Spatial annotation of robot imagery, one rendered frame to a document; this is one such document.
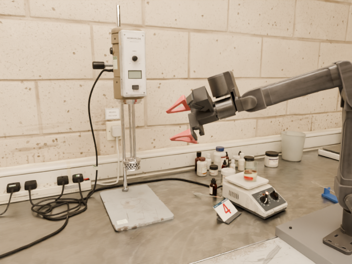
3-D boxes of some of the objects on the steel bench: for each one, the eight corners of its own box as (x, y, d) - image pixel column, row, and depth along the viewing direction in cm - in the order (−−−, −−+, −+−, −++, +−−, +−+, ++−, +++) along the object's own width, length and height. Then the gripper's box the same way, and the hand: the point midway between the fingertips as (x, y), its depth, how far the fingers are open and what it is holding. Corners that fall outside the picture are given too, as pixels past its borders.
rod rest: (350, 205, 101) (351, 196, 100) (343, 207, 99) (344, 197, 99) (327, 194, 110) (328, 186, 109) (320, 195, 109) (321, 187, 108)
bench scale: (360, 167, 142) (361, 158, 141) (316, 154, 165) (316, 146, 164) (381, 162, 150) (382, 154, 149) (336, 151, 173) (337, 143, 172)
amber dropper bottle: (216, 192, 111) (217, 176, 110) (217, 195, 108) (218, 179, 107) (209, 192, 111) (209, 176, 110) (209, 195, 109) (210, 179, 107)
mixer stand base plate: (175, 218, 91) (175, 215, 91) (115, 232, 83) (114, 229, 83) (146, 186, 118) (146, 183, 118) (99, 194, 110) (99, 191, 110)
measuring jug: (270, 154, 164) (271, 130, 161) (287, 153, 168) (289, 129, 165) (291, 164, 147) (293, 136, 144) (310, 162, 151) (313, 135, 148)
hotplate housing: (287, 209, 97) (289, 188, 96) (264, 220, 90) (266, 198, 88) (239, 188, 115) (240, 171, 113) (217, 196, 108) (217, 177, 106)
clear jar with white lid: (220, 184, 119) (221, 167, 118) (234, 185, 119) (235, 167, 117) (220, 190, 114) (220, 172, 112) (234, 191, 113) (235, 173, 111)
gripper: (224, 136, 80) (175, 150, 83) (215, 97, 86) (169, 111, 90) (219, 126, 74) (166, 141, 78) (209, 85, 81) (161, 101, 84)
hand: (171, 124), depth 84 cm, fingers open, 9 cm apart
